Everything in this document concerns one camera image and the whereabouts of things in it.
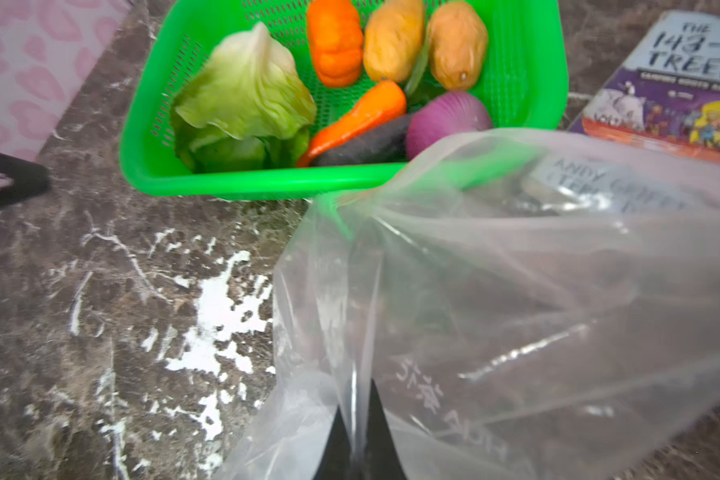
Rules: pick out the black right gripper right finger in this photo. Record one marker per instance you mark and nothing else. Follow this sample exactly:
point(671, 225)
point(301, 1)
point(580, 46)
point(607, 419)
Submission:
point(381, 460)

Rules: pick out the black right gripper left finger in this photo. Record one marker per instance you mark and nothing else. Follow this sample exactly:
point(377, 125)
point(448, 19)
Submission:
point(335, 462)

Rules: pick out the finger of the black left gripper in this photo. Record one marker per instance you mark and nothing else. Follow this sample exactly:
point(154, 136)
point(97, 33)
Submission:
point(25, 180)

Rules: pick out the clear zip top bag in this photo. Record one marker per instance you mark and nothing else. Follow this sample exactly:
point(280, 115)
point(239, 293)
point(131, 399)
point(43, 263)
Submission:
point(530, 304)

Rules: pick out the orange toy pumpkin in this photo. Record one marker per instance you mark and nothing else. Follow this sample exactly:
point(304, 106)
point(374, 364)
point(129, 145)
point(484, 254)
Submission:
point(335, 40)

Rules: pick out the green cabbage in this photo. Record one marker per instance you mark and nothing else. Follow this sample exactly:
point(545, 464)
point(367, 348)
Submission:
point(246, 109)

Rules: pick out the dark purple eggplant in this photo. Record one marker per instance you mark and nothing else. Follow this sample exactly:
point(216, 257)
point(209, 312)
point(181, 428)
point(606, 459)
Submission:
point(381, 145)

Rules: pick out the purple red onion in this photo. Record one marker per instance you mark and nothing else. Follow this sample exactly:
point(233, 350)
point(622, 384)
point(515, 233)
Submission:
point(451, 113)

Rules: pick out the orange carrot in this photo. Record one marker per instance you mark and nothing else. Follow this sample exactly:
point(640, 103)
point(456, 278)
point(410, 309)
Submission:
point(384, 102)

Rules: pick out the green leaf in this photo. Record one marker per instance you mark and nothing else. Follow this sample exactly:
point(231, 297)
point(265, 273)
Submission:
point(418, 90)

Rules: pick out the yellow potato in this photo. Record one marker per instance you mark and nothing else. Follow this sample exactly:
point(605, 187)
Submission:
point(393, 38)

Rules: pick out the green plastic perforated basket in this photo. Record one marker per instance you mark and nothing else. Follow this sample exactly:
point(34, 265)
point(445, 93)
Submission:
point(524, 84)

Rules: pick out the brown sweet potato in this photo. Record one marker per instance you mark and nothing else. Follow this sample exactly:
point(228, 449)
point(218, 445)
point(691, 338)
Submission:
point(458, 44)

